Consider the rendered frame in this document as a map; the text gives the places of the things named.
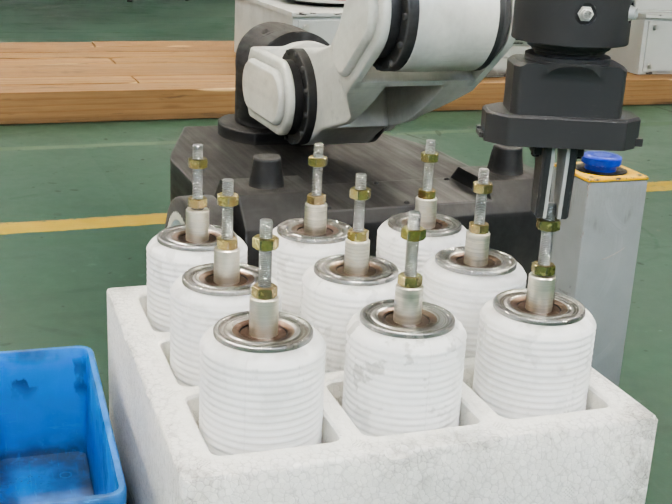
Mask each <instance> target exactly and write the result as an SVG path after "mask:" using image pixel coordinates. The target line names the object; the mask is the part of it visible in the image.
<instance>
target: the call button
mask: <svg viewBox="0 0 672 504"><path fill-rule="evenodd" d="M581 161H582V162H583V163H585V167H584V168H585V169H587V170H590V171H594V172H602V173H611V172H616V170H617V167H619V166H621V163H622V157H621V156H619V155H618V154H615V153H611V152H605V151H587V152H585V153H584V156H583V157H582V158H581Z"/></svg>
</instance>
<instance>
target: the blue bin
mask: <svg viewBox="0 0 672 504"><path fill-rule="evenodd" d="M126 499H127V489H126V483H125V479H124V475H123V471H122V467H121V462H120V458H119V454H118V450H117V446H116V442H115V438H114V433H113V429H112V425H111V421H110V417H109V413H108V409H107V405H106V400H105V396H104V392H103V388H102V384H101V380H100V376H99V372H98V367H97V363H96V359H95V355H94V352H93V350H92V349H91V348H89V347H87V346H65V347H52V348H39V349H26V350H13V351H0V504H126Z"/></svg>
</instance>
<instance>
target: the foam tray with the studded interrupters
mask: <svg viewBox="0 0 672 504"><path fill-rule="evenodd" d="M107 332H108V376H109V417H110V421H111V425H112V429H113V433H114V438H115V442H116V446H117V450H118V454H119V458H120V462H121V467H122V471H123V475H124V479H125V483H126V489H127V503H128V504H645V499H646V493H647V487H648V480H649V474H650V467H651V461H652V455H653V448H654V442H655V435H656V429H657V422H658V419H657V417H656V416H655V415H654V414H653V413H652V412H650V411H649V410H648V409H646V408H645V407H644V406H642V405H641V404H640V403H638V402H637V401H636V400H634V399H633V398H632V397H630V396H629V395H628V394H626V393H625V392H624V391H623V390H621V389H620V388H619V387H617V386H616V385H615V384H613V383H612V382H611V381H609V380H608V379H607V378H605V377H604V376H603V375H601V374H600V373H599V372H597V371H596V370H595V369H593V368H592V367H591V369H590V370H591V371H590V379H589V386H588V393H587V400H586V410H585V411H577V412H569V413H561V414H553V415H545V416H537V417H529V418H521V419H507V418H503V417H501V416H499V415H497V414H496V413H495V412H494V411H493V410H492V409H491V408H490V407H489V406H488V405H487V404H486V403H485V402H484V401H483V400H482V399H481V398H480V397H479V396H478V395H477V394H476V393H475V392H474V391H472V387H473V380H474V378H473V377H474V368H475V357H472V358H465V360H464V372H463V380H462V381H463V384H462V393H461V405H460V417H459V425H458V427H450V428H442V429H434V430H426V431H418V432H410V433H402V434H395V435H387V436H379V437H371V436H366V435H363V434H361V433H360V432H359V430H358V429H357V428H356V426H355V425H354V424H353V422H352V421H351V420H350V418H349V417H348V416H347V414H346V413H345V412H344V410H343V409H342V399H343V384H344V383H343V379H344V371H338V372H327V373H325V377H324V398H323V400H324V403H323V418H322V420H323V423H322V444H315V445H307V446H300V447H292V448H284V449H276V450H268V451H260V452H252V453H244V454H236V455H228V456H217V455H213V454H211V453H210V452H209V450H208V448H207V446H206V444H205V441H204V439H203V437H202V435H201V433H200V431H199V404H200V403H199V397H200V396H199V390H200V389H199V386H193V387H186V386H181V385H178V383H177V381H176V379H175V377H174V375H173V373H172V370H171V368H170V332H156V331H153V330H152V327H151V325H150V323H149V321H148V319H147V285H145V286H131V287H117V288H109V289H108V290H107Z"/></svg>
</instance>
